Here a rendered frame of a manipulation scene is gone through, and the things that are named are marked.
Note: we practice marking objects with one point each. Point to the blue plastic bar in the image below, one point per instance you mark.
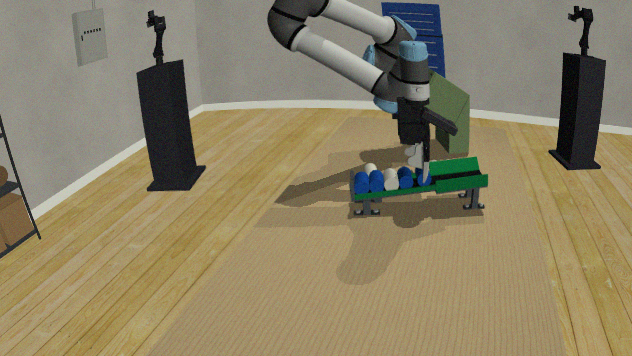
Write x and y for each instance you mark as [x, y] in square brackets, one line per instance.
[361, 183]
[405, 177]
[376, 181]
[419, 175]

